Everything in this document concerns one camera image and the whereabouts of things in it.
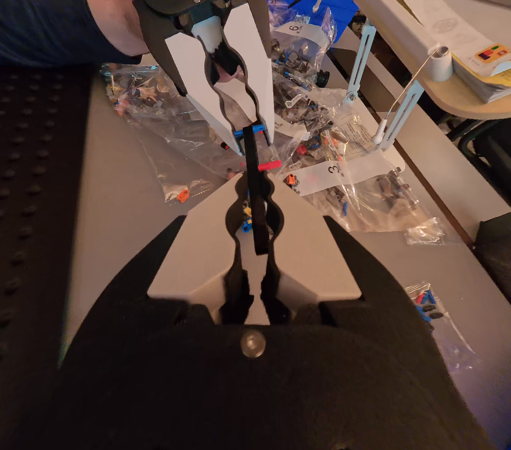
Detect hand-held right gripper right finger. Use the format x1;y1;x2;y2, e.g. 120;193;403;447
265;172;363;321

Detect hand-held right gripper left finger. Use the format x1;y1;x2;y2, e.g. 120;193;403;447
147;174;246;325

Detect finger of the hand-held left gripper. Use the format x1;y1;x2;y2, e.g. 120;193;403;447
164;32;245;158
221;4;277;146

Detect multicoloured lego assembly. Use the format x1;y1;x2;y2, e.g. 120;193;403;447
240;199;257;234

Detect black lego beam with pins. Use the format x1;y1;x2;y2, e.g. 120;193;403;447
233;123;282;256

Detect person's left forearm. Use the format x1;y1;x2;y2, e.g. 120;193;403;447
0;0;141;68

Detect clear bag grey lego parts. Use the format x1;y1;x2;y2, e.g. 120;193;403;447
100;63;248;204

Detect small bag blue lego parts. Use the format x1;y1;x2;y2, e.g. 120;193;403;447
405;282;480;364

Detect lego instruction booklet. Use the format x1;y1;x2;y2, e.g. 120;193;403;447
349;0;511;104

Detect person's left hand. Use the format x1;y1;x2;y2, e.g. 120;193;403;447
85;0;151;57

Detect clear bag with black wheel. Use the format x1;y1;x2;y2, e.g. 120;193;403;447
269;0;338;100

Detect crumpled empty clear bag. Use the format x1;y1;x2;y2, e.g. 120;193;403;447
404;216;448;247

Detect clear bag with warning print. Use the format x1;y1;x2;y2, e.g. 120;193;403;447
279;95;385;171

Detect black perforated panel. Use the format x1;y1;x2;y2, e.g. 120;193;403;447
0;65;104;419

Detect black storage case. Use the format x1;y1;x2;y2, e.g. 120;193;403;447
473;210;511;292

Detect metal wire page holder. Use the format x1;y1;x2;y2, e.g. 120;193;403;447
371;45;454;146

